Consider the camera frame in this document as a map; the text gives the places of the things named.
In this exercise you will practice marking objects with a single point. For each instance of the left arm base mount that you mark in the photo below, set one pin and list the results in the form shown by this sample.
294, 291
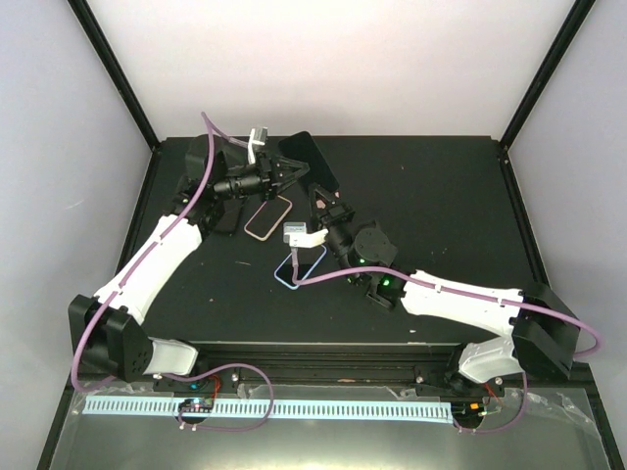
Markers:
223, 381

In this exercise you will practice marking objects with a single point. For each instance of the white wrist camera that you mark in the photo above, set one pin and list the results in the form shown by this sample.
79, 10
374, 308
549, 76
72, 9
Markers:
296, 235
256, 141

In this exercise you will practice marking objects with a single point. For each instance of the white slotted cable duct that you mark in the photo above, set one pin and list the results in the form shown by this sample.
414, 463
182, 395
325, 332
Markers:
298, 409

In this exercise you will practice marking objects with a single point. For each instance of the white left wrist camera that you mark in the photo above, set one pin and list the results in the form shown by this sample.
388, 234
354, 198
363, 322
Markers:
256, 141

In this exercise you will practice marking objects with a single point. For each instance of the phone in black case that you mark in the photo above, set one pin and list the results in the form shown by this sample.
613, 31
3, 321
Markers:
230, 220

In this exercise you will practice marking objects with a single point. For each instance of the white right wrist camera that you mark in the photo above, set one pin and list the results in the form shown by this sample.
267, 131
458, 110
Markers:
296, 235

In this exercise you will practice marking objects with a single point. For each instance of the right black frame post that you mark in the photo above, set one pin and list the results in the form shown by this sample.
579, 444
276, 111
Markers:
575, 18

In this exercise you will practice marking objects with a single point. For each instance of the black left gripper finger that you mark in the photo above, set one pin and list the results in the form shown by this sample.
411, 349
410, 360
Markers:
284, 179
284, 164

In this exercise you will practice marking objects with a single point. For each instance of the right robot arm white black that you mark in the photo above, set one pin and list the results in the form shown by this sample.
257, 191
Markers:
533, 329

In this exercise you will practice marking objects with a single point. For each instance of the black frame post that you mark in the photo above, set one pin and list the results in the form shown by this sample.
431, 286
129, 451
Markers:
575, 18
102, 47

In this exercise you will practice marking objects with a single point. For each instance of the left black frame post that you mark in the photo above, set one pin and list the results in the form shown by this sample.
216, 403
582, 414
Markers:
102, 47

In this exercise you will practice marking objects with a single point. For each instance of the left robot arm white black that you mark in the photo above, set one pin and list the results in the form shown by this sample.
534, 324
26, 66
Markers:
106, 327

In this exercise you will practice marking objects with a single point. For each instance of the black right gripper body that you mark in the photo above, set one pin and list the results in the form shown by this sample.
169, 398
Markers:
343, 215

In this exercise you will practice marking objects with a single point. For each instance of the phone in blue case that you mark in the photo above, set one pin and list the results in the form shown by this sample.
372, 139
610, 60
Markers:
308, 260

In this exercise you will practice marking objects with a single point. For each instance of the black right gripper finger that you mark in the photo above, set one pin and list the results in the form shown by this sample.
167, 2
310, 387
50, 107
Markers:
313, 202
325, 198

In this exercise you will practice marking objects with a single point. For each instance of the phone in pink case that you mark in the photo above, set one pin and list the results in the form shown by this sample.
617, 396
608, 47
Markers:
267, 218

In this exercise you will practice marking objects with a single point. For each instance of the black smartphone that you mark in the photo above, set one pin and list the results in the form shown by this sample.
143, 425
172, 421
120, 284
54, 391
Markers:
301, 147

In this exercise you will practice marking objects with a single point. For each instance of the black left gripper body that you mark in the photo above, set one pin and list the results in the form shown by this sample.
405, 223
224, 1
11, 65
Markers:
268, 187

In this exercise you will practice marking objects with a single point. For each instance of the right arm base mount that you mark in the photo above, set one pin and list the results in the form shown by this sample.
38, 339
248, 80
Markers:
436, 382

